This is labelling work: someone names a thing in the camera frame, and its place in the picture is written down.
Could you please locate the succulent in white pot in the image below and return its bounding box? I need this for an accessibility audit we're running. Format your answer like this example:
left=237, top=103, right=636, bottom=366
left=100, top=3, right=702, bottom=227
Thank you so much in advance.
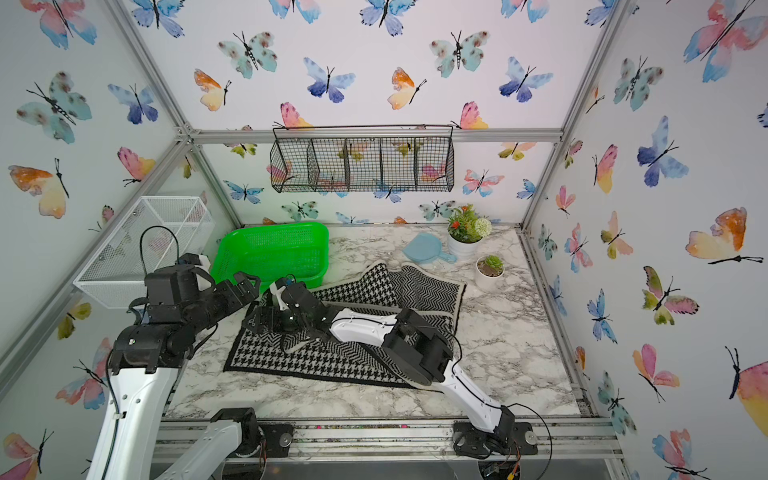
left=475, top=255, right=505, bottom=292

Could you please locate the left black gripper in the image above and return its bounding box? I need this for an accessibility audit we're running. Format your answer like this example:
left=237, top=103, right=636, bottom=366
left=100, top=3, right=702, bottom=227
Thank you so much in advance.
left=185, top=270, right=261, bottom=335

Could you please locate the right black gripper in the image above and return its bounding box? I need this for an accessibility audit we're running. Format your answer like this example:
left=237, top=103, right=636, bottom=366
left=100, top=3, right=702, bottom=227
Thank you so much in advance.
left=234, top=307, right=310, bottom=336

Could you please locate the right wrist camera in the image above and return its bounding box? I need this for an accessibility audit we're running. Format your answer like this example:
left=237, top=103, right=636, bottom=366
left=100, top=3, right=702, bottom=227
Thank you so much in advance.
left=269, top=277, right=296, bottom=311

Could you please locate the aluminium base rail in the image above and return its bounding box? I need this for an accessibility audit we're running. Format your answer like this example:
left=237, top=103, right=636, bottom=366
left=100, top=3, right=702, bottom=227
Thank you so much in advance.
left=149, top=417, right=625, bottom=464

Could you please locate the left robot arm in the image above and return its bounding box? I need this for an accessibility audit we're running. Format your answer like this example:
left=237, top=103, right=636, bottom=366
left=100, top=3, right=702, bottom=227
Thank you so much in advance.
left=87, top=265, right=261, bottom=479

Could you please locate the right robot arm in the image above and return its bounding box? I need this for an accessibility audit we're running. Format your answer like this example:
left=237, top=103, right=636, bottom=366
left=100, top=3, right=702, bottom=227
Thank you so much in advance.
left=243, top=279, right=538, bottom=460

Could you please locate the black white knitted scarf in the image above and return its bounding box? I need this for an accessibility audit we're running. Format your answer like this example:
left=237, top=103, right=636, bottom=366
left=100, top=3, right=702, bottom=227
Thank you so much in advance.
left=224, top=261, right=466, bottom=388

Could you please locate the black wire wall basket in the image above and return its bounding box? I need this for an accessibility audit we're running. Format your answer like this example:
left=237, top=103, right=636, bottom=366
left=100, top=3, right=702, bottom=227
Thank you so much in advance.
left=267, top=124, right=455, bottom=193

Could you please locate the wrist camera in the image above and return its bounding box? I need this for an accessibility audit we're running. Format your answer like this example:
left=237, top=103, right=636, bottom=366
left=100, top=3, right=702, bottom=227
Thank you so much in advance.
left=269, top=277, right=296, bottom=311
left=144, top=264, right=214, bottom=315

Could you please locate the green plastic basket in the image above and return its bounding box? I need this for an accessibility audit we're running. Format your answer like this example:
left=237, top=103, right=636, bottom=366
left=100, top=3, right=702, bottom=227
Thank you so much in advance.
left=211, top=222, right=329, bottom=291

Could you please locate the white wire mesh basket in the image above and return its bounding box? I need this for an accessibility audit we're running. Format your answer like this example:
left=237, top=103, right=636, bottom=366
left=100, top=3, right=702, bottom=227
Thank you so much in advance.
left=73, top=196, right=215, bottom=309

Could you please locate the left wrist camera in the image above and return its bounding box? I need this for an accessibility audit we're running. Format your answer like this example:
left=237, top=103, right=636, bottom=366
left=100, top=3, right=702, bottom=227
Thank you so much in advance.
left=144, top=264, right=214, bottom=315

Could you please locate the light blue plastic scoop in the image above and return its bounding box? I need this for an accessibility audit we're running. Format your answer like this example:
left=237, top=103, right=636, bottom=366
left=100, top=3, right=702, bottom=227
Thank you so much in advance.
left=403, top=233, right=457, bottom=264

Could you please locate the flower plant in white pot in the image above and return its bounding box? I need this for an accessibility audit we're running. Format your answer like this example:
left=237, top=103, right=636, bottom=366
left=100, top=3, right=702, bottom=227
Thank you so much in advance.
left=448, top=204, right=493, bottom=260

